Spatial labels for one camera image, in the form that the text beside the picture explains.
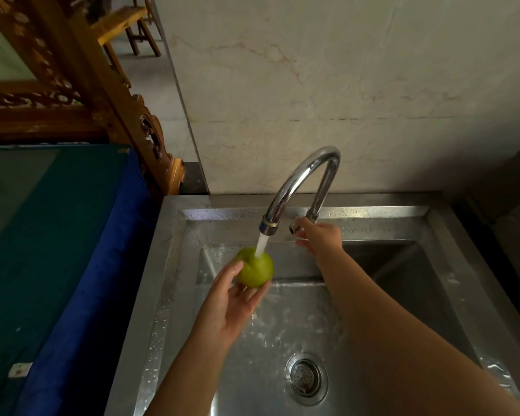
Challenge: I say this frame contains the person's right hand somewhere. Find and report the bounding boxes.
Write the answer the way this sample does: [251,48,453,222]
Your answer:
[294,217,344,257]

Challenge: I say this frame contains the person's left hand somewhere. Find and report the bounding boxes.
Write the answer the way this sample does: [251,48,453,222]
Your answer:
[194,261,273,348]

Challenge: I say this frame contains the green round fruit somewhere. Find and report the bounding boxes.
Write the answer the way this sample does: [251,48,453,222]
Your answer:
[235,248,274,287]

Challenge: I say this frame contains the person's right forearm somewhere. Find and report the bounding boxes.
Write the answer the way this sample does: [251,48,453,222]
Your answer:
[314,244,520,416]

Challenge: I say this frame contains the person's left forearm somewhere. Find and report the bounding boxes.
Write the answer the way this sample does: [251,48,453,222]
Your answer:
[145,336,237,416]

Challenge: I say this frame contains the stainless steel sink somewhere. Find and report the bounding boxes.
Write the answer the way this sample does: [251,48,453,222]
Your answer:
[105,192,520,416]

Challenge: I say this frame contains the chrome curved faucet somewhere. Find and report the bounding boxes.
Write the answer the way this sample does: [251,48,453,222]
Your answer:
[260,146,341,235]

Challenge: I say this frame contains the metal sink drain strainer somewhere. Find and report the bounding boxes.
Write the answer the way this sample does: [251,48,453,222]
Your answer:
[285,352,329,406]

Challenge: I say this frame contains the blue mattress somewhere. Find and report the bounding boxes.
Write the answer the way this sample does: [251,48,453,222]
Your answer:
[15,147,162,416]

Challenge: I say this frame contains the green bed sheet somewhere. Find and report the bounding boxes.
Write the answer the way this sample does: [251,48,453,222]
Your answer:
[0,145,131,416]

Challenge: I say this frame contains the wooden bench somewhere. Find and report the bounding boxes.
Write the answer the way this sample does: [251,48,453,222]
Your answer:
[90,0,162,85]

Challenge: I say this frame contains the carved wooden bed frame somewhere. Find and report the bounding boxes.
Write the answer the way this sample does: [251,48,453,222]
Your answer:
[0,0,187,196]

